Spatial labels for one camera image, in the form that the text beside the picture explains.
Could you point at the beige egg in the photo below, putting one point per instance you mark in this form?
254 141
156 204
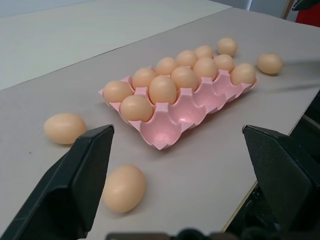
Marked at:
184 78
64 128
243 73
117 91
136 108
186 58
226 46
143 77
163 89
205 67
224 62
165 65
203 51
270 63
124 188

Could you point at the red object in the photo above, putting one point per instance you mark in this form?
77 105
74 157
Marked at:
308 17

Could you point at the wooden post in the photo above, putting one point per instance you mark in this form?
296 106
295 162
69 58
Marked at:
286 8

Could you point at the pink egg tray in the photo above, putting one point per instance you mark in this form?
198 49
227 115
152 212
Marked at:
185 113

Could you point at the black object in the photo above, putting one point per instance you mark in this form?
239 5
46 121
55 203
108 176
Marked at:
306 3

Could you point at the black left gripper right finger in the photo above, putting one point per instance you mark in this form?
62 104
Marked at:
282 170

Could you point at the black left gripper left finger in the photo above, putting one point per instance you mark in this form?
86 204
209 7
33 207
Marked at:
65 185

